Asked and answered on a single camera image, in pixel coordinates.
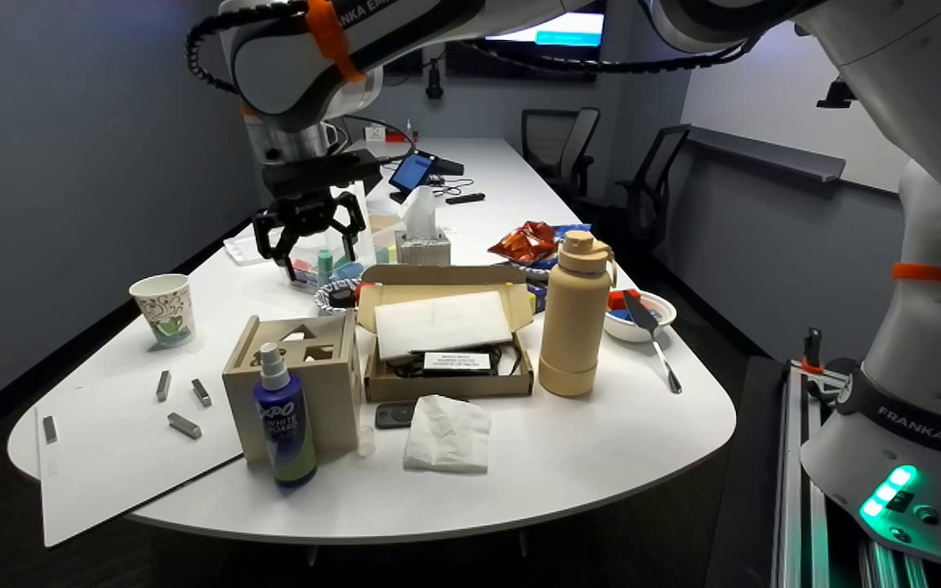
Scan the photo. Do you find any wooden shape sorter box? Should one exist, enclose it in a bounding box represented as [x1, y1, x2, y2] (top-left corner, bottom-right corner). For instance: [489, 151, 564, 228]
[219, 311, 361, 461]

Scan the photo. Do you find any white flat board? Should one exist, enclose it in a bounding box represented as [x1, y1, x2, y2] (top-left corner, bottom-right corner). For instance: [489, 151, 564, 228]
[32, 322, 254, 551]

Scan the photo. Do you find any black device with white label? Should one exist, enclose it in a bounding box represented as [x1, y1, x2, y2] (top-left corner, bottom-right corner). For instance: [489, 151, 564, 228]
[403, 344, 522, 382]

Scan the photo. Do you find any crumpled white napkin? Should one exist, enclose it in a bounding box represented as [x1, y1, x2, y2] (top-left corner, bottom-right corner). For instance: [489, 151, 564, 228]
[399, 390, 493, 476]

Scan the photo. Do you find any black office chair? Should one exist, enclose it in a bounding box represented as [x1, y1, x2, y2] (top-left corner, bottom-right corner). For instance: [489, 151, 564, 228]
[518, 105, 604, 206]
[619, 119, 697, 228]

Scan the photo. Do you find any white paper sheet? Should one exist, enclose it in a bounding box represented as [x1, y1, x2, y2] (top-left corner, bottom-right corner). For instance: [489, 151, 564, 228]
[372, 287, 517, 361]

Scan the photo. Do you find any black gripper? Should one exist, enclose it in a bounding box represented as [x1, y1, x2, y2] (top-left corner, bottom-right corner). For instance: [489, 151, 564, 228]
[251, 148, 385, 279]

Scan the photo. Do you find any tan insulated water bottle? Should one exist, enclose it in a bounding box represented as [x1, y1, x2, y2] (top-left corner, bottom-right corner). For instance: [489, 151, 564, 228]
[537, 228, 616, 401]

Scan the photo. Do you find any tablet with blue screen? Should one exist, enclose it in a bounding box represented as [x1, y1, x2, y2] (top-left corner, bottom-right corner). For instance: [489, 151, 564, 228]
[385, 148, 439, 200]

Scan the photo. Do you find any aluminium rail frame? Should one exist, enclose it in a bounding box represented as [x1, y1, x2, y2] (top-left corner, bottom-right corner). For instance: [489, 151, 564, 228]
[767, 356, 937, 588]

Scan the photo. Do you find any white paper on table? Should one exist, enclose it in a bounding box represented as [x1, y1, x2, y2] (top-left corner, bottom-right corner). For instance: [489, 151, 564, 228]
[219, 231, 273, 269]

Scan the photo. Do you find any camera on black mount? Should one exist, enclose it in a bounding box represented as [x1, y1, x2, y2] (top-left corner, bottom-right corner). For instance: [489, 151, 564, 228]
[812, 74, 861, 110]

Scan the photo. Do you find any large grey metal block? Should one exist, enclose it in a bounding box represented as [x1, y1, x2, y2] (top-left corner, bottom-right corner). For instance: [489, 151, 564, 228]
[162, 411, 205, 443]

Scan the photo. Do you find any metal spoon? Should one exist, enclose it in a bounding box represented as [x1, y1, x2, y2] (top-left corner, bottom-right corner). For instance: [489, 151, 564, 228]
[625, 297, 685, 399]

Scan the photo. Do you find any white bowl with red food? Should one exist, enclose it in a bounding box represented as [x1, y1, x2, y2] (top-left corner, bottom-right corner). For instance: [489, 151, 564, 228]
[601, 287, 678, 347]

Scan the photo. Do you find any orange snack bag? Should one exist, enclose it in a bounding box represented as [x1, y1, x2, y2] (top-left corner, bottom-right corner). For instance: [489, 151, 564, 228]
[486, 217, 561, 271]

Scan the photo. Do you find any grey pole with black mount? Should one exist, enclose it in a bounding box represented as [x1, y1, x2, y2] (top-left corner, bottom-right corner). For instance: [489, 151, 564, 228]
[422, 46, 451, 105]

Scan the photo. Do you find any printed paper cup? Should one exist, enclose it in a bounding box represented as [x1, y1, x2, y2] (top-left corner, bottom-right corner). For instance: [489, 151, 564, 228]
[123, 271, 195, 349]

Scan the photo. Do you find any wall monitor screen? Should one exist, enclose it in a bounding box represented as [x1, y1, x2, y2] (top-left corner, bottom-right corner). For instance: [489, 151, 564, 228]
[442, 10, 611, 86]

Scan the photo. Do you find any small black flat object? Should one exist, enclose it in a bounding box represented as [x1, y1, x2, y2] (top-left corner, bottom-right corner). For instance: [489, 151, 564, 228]
[372, 399, 422, 435]

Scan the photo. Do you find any open cardboard box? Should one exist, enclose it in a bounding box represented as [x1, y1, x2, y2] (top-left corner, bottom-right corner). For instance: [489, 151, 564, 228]
[353, 260, 546, 404]

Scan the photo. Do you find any tissue box with white tissue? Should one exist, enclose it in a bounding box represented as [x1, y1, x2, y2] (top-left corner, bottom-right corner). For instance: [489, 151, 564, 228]
[393, 187, 454, 271]

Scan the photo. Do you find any clear container with markers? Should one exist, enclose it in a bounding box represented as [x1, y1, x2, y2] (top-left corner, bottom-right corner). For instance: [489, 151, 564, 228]
[276, 190, 383, 295]

